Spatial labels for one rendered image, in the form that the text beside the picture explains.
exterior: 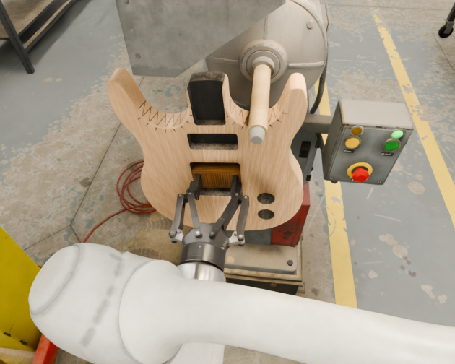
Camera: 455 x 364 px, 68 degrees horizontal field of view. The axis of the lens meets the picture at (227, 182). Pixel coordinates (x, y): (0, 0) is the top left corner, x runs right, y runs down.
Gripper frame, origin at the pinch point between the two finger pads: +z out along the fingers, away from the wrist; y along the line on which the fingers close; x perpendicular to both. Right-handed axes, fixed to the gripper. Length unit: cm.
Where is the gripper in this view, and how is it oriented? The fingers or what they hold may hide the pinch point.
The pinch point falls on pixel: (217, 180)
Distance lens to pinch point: 68.6
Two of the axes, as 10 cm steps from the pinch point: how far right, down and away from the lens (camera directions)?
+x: -0.9, -6.7, -7.4
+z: 1.1, -7.4, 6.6
